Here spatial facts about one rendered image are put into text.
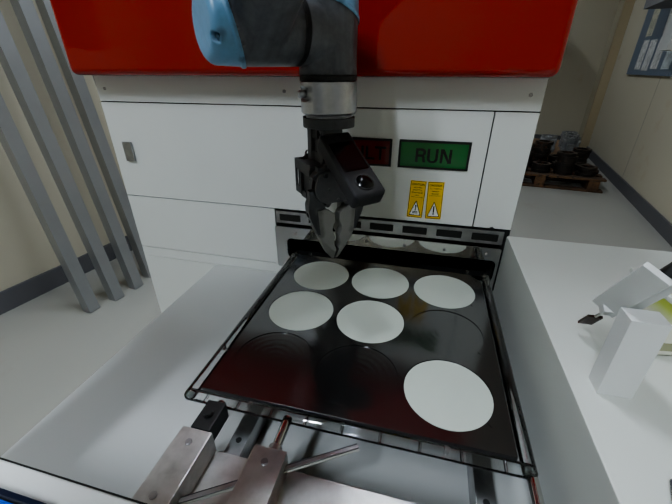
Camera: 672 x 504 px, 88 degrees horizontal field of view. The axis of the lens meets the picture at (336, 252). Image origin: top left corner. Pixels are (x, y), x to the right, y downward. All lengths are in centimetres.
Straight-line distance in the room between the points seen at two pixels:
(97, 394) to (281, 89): 56
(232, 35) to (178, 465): 41
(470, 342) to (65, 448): 53
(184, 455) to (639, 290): 43
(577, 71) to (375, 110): 741
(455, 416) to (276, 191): 51
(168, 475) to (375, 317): 32
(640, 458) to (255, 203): 66
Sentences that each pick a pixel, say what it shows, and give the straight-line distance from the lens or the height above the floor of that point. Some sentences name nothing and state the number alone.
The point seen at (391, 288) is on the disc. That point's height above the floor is 90.
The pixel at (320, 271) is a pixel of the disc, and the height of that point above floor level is 90.
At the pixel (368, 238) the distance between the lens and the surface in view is 69.
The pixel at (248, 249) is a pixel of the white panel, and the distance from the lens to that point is 81.
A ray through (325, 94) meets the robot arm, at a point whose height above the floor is 120.
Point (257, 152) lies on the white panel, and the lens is 72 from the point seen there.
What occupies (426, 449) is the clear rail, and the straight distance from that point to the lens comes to 40.
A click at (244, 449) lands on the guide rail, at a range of 47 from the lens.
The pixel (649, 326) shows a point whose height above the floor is 105.
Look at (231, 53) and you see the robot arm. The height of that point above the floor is 124.
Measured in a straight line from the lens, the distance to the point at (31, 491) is 38.
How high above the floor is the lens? 123
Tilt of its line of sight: 28 degrees down
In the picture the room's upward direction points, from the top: straight up
